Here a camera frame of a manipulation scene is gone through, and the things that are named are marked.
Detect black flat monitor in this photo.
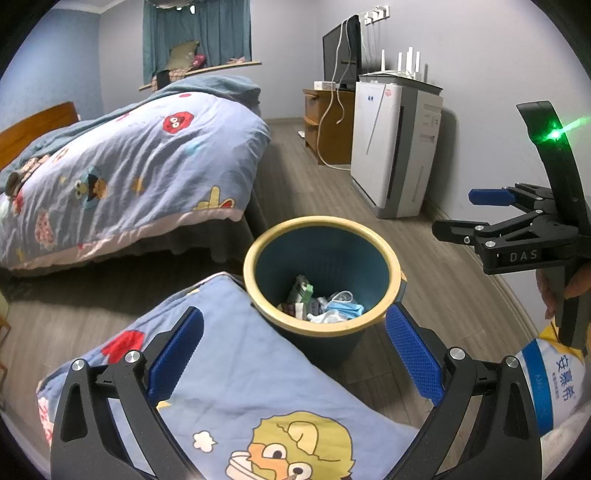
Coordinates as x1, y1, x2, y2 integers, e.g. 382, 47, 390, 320
322, 15, 363, 90

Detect cartoon printed blue cloth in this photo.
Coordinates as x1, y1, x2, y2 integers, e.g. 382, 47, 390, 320
36, 272, 419, 480

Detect wooden bed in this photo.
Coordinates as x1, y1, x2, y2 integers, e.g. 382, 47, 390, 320
0, 102, 273, 278

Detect olive pillow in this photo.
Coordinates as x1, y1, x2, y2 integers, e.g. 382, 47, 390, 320
166, 41, 200, 71

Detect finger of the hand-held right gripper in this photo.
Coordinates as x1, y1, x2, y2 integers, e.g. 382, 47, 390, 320
468, 184, 555, 214
431, 210, 546, 254

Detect white wall hooks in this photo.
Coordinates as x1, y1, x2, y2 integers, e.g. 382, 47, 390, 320
362, 6, 391, 26

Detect small green white carton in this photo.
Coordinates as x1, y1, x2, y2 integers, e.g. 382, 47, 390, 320
288, 274, 315, 305

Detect white air purifier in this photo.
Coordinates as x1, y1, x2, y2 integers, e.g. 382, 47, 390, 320
349, 74, 444, 220

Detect blue face mask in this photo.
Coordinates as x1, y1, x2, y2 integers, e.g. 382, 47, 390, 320
318, 291, 365, 324

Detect wooden window sill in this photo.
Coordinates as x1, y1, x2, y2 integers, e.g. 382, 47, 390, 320
139, 61, 262, 92

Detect wooden cabinet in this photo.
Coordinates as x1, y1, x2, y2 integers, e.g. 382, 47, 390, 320
302, 88, 356, 166

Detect teal curtain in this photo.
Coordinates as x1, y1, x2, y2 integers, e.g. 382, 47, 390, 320
142, 0, 254, 86

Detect blue bin with yellow rim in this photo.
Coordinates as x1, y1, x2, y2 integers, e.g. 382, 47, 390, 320
242, 216, 409, 367

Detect white cable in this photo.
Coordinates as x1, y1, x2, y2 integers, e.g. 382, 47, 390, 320
318, 21, 352, 169

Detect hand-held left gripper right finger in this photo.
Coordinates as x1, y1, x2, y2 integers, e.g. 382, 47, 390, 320
384, 305, 542, 480

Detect white router with antennas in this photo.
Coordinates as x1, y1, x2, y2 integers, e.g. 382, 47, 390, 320
360, 46, 432, 84

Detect person's right hand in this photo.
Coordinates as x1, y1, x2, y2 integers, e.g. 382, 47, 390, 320
536, 263, 591, 321

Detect large blue white bag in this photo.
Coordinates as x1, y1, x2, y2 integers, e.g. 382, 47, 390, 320
515, 323, 591, 435

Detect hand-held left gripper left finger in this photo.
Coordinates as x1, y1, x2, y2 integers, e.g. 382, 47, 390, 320
50, 305, 205, 480

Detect plaid cloth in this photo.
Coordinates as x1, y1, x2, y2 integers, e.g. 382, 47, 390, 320
150, 68, 192, 88

